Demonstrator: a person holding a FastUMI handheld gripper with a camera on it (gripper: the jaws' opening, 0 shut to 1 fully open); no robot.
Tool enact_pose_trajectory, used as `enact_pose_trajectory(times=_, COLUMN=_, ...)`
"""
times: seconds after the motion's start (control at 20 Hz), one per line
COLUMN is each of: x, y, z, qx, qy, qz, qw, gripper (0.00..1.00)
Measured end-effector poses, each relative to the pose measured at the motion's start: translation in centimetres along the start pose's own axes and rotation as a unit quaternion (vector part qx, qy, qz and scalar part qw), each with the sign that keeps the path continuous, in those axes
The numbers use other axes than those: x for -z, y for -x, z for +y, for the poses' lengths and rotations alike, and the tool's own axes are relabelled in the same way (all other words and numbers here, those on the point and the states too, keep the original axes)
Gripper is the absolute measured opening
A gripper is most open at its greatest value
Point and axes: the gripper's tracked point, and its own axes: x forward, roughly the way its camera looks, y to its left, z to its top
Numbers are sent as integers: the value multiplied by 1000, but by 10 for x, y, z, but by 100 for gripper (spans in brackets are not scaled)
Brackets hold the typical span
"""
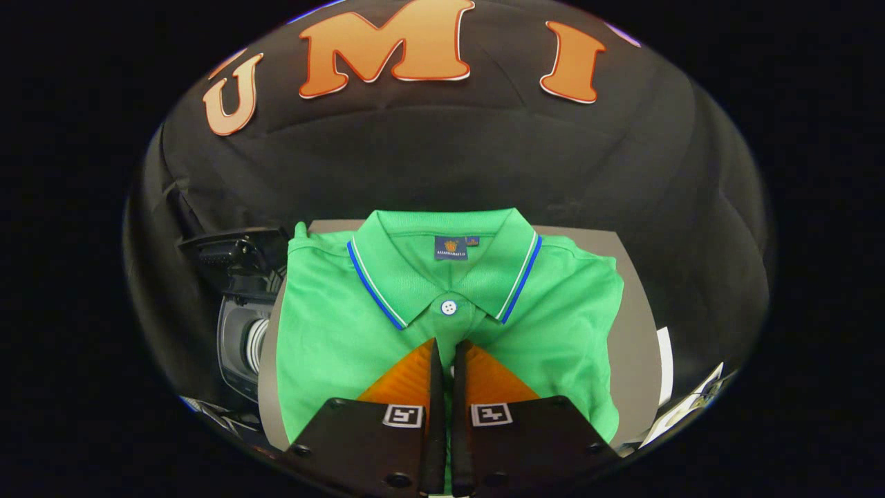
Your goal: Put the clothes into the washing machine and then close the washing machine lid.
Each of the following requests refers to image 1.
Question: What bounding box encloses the white printed paper sheet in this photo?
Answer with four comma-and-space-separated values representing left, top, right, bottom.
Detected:
640, 362, 725, 449

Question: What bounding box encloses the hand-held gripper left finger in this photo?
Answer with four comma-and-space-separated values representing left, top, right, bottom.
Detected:
282, 339, 447, 497

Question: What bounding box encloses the green polo shirt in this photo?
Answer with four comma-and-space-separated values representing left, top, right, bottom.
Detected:
275, 207, 624, 445

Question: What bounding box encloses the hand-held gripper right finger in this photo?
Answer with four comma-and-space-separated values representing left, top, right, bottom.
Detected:
451, 339, 621, 497

